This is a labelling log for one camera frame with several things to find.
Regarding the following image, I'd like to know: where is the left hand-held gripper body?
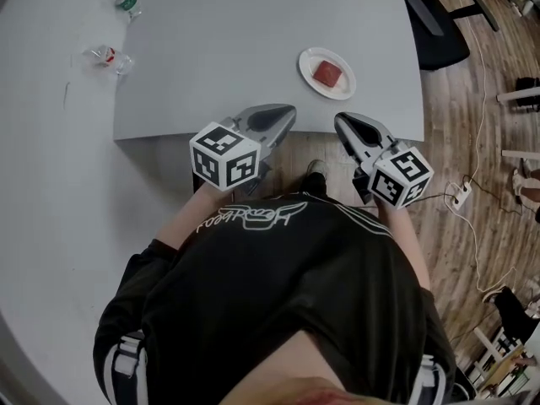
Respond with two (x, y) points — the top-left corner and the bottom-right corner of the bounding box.
(188, 116), (283, 193)

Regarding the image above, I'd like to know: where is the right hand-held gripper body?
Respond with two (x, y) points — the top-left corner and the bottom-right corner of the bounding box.
(352, 140), (435, 210)

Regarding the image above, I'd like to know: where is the white round plate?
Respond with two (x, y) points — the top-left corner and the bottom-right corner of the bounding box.
(298, 46), (358, 101)

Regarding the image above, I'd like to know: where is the translucent red plastic piece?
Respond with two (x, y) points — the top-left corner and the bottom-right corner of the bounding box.
(312, 59), (344, 88)

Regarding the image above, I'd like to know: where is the person's left forearm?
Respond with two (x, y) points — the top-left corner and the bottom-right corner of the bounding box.
(154, 182), (227, 253)

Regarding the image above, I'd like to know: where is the person's right forearm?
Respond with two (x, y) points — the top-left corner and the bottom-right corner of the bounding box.
(374, 202), (432, 291)

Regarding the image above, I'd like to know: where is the person's grey shoe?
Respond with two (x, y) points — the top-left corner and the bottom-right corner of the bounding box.
(304, 159), (329, 197)

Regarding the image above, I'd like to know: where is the white power strip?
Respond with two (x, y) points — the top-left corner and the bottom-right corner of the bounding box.
(444, 181), (473, 209)

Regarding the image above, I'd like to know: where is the black mesh office chair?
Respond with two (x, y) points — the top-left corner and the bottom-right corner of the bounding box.
(395, 0), (502, 73)

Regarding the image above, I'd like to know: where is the person's black printed shirt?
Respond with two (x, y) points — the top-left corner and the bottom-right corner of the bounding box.
(92, 194), (459, 405)

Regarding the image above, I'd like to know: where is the red label plastic bottle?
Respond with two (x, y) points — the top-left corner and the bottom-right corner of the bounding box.
(81, 44), (137, 76)

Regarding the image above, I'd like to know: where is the black backpack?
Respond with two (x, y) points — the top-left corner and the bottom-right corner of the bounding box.
(492, 286), (539, 346)

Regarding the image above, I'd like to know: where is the green label plastic bottle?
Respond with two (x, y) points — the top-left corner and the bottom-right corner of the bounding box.
(102, 0), (143, 23)

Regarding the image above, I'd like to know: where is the white rack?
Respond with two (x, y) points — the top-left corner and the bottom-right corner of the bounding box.
(462, 326), (540, 397)

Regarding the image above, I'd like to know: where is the white power cable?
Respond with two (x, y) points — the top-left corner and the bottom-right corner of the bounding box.
(451, 0), (518, 293)

